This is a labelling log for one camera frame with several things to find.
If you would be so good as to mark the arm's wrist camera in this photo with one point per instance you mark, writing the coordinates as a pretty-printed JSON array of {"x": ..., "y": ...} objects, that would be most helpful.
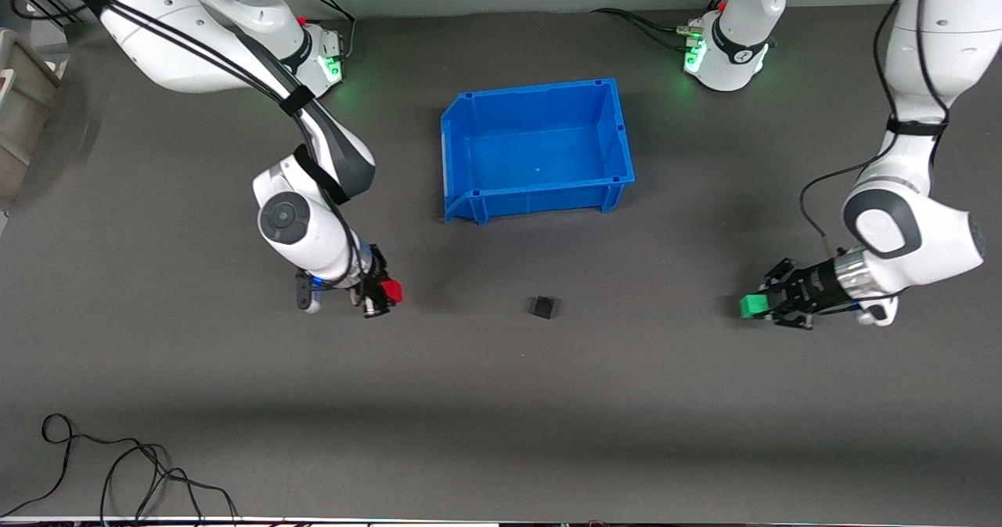
[
  {"x": 878, "y": 310},
  {"x": 307, "y": 292}
]

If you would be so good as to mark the small green cube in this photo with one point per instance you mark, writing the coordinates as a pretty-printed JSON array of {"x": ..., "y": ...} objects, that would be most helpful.
[{"x": 754, "y": 306}]

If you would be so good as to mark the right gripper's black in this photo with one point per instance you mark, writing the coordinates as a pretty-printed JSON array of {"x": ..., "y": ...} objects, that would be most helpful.
[{"x": 376, "y": 272}]

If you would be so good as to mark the right arm's wrist camera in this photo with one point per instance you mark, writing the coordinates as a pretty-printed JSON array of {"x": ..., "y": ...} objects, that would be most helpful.
[{"x": 307, "y": 292}]

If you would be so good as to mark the small black cube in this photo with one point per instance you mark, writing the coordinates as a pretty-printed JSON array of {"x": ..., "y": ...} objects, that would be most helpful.
[{"x": 542, "y": 307}]

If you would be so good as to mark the left arm's wrist camera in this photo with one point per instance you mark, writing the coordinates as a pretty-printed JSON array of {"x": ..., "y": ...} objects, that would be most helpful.
[{"x": 878, "y": 310}]

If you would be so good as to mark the blue plastic storage bin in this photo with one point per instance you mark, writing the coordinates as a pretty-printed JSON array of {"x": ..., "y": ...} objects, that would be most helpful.
[{"x": 540, "y": 151}]

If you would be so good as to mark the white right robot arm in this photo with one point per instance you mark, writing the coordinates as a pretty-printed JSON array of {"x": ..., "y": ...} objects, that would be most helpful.
[{"x": 172, "y": 49}]

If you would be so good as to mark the grey plastic crate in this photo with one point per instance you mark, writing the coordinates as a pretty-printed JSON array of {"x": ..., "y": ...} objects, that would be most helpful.
[{"x": 23, "y": 112}]

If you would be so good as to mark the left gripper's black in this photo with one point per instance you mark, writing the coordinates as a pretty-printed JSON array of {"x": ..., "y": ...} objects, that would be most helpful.
[{"x": 812, "y": 285}]

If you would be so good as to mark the small red cube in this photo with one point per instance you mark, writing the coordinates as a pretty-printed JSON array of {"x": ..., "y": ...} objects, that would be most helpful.
[{"x": 393, "y": 291}]

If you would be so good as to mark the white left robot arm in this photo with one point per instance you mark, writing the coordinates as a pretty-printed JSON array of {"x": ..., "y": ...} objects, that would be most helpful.
[{"x": 939, "y": 49}]

